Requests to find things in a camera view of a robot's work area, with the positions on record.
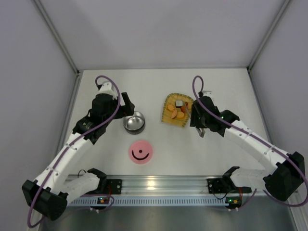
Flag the left aluminium frame post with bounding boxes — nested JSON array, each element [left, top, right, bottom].
[[31, 0, 80, 76]]

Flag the aluminium mounting rail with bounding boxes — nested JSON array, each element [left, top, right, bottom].
[[107, 175, 219, 196]]

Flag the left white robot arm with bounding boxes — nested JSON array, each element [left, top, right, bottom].
[[22, 92, 135, 221]]

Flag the pink round lid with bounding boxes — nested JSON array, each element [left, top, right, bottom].
[[128, 140, 154, 165]]

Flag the sushi roll toy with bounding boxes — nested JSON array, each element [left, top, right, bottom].
[[175, 100, 184, 108]]

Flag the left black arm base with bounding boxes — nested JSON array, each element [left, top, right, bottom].
[[95, 179, 122, 195]]

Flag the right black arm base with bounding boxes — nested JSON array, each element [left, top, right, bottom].
[[207, 178, 252, 194]]

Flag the bamboo woven serving tray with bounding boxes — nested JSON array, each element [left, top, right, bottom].
[[161, 93, 193, 128]]

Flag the red fried chicken toy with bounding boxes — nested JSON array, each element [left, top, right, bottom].
[[180, 102, 188, 114]]

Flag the round yellow waffle toy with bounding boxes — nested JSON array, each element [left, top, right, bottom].
[[176, 111, 185, 119]]

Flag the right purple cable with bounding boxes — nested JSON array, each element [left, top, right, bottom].
[[192, 75, 305, 207]]

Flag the orange flower-shaped food toy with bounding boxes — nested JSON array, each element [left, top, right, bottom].
[[167, 104, 174, 111]]

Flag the salmon-coloured fish food toy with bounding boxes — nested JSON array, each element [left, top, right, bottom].
[[170, 109, 178, 119]]

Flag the aluminium frame post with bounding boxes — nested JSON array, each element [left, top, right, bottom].
[[31, 0, 80, 76], [246, 0, 293, 74]]

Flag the slotted cable duct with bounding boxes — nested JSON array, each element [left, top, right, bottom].
[[69, 196, 229, 207]]

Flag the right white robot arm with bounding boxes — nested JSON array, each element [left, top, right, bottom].
[[190, 96, 306, 202]]

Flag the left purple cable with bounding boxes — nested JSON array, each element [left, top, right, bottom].
[[27, 75, 120, 228]]

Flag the right aluminium frame post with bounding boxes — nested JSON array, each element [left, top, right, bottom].
[[246, 0, 293, 74]]

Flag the purple cable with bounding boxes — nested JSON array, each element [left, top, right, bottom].
[[27, 75, 120, 228], [192, 75, 305, 207]]

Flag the round steel lunch bowl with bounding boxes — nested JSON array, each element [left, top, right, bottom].
[[123, 111, 145, 135]]

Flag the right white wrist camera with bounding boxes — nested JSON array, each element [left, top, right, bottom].
[[198, 90, 213, 97]]

